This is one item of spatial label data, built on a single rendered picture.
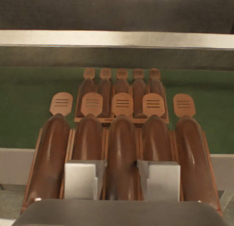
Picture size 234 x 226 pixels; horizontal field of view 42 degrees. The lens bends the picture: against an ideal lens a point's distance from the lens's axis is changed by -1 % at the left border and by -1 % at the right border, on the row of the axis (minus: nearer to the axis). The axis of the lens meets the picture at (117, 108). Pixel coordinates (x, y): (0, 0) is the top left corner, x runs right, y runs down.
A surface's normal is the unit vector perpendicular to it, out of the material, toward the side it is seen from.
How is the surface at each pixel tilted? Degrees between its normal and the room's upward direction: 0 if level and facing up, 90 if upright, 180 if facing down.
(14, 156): 90
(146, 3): 90
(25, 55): 90
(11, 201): 0
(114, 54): 90
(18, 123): 2
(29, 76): 2
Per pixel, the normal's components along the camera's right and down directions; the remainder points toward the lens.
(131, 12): -0.04, 0.72
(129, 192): 0.45, -0.62
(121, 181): 0.00, -0.70
